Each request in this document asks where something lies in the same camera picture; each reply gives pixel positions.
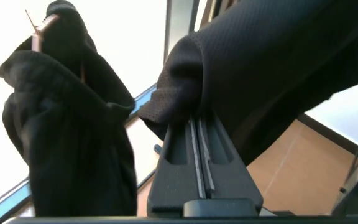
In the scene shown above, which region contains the pink clothes hanger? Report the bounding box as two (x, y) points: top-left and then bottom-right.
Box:
(24, 9), (87, 84)

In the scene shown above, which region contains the black garment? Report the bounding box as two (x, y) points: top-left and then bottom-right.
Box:
(137, 0), (358, 166)
(0, 0), (138, 218)

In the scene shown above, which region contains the brown curtain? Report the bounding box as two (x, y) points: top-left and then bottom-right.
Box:
(199, 0), (241, 29)

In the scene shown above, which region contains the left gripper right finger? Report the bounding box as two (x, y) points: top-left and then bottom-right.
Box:
(196, 115), (264, 217)

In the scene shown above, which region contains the window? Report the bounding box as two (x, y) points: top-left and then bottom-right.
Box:
(0, 0), (201, 224)

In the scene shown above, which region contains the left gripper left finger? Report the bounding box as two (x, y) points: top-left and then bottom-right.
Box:
(147, 119), (207, 217)

